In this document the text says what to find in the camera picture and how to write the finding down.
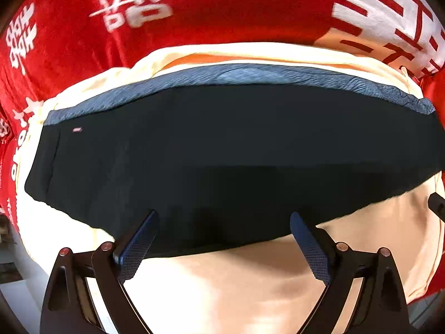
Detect peach patterned sheet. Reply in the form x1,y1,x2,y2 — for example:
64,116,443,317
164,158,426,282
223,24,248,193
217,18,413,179
16,42,445,334

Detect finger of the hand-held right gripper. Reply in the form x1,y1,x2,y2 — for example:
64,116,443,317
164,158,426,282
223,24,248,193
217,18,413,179
428,192,445,221

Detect black pants with blue waistband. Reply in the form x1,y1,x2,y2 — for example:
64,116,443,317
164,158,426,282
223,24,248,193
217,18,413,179
24,63,445,260

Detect red printed blanket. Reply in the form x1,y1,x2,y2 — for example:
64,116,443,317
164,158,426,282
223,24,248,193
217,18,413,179
0,0,445,324

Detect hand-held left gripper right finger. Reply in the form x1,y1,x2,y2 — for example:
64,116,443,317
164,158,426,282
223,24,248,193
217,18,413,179
290,212,414,334

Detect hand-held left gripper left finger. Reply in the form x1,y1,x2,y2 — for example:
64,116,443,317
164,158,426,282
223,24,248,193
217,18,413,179
39,210,160,334

